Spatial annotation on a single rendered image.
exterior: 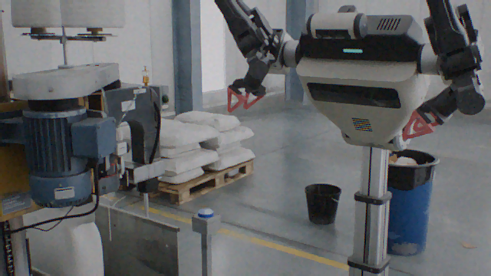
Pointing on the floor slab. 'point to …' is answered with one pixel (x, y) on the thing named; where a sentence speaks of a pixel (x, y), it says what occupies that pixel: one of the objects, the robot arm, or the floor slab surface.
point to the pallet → (216, 179)
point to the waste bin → (410, 202)
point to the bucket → (322, 202)
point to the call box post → (206, 254)
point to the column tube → (21, 215)
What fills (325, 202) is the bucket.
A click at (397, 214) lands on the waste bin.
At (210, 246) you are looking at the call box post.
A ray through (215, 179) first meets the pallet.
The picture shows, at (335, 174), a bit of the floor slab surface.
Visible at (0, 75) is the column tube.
